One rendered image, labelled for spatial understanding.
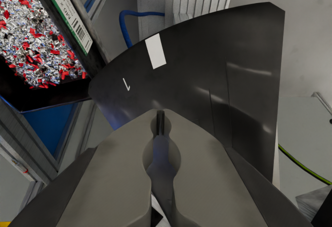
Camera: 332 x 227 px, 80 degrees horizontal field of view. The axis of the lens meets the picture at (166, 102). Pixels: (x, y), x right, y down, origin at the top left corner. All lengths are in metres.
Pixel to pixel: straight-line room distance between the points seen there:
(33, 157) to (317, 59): 1.68
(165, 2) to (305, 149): 1.18
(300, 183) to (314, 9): 0.96
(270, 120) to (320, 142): 1.44
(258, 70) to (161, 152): 0.13
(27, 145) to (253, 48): 0.59
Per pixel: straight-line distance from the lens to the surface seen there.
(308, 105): 1.82
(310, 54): 1.67
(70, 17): 0.33
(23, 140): 0.63
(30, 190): 0.75
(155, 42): 0.21
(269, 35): 0.19
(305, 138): 1.57
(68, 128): 0.87
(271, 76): 0.18
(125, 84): 0.23
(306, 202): 0.53
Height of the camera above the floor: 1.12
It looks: 44 degrees down
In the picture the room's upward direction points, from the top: 177 degrees clockwise
